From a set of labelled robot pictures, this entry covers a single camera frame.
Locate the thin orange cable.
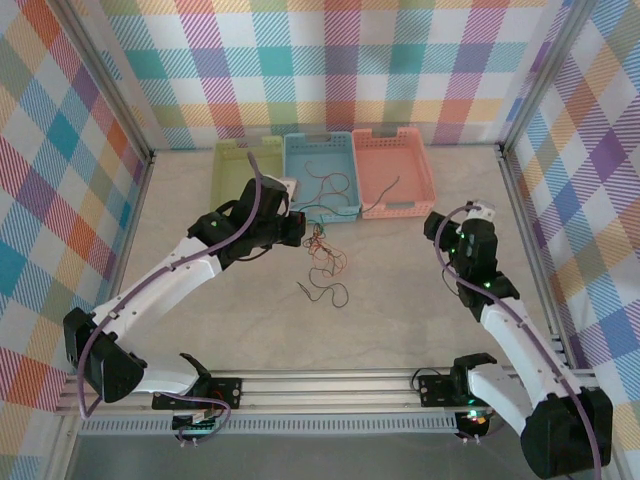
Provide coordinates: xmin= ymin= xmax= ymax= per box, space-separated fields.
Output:
xmin=302 ymin=224 xmax=347 ymax=280

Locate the thin red cable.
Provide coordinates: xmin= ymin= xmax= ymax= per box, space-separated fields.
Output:
xmin=303 ymin=160 xmax=352 ymax=211

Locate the green perforated plastic basket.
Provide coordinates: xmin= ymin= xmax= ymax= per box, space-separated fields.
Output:
xmin=209 ymin=135 xmax=286 ymax=221

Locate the blue perforated plastic basket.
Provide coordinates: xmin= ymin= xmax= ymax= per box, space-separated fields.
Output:
xmin=283 ymin=131 xmax=362 ymax=224

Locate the pink perforated plastic basket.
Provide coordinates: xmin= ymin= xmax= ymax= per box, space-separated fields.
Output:
xmin=351 ymin=126 xmax=439 ymax=220

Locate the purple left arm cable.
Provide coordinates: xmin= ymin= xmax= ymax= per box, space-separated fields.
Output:
xmin=74 ymin=151 xmax=264 ymax=446

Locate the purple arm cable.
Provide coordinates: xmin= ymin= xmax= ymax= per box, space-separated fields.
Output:
xmin=434 ymin=202 xmax=604 ymax=480
xmin=74 ymin=151 xmax=264 ymax=446

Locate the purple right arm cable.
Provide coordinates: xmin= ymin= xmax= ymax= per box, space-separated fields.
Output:
xmin=434 ymin=202 xmax=604 ymax=480

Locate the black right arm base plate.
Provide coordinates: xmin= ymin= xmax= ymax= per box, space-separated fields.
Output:
xmin=418 ymin=372 xmax=501 ymax=407

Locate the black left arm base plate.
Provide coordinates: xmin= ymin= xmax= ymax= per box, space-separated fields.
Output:
xmin=152 ymin=377 xmax=244 ymax=411

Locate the aluminium frame rail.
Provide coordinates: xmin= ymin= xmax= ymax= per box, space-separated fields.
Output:
xmin=54 ymin=369 xmax=601 ymax=416

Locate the aluminium frame post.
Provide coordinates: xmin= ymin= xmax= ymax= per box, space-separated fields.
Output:
xmin=59 ymin=0 xmax=157 ymax=166
xmin=499 ymin=0 xmax=590 ymax=156

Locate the grey slotted cable duct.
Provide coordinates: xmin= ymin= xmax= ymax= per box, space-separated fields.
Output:
xmin=79 ymin=417 xmax=459 ymax=437

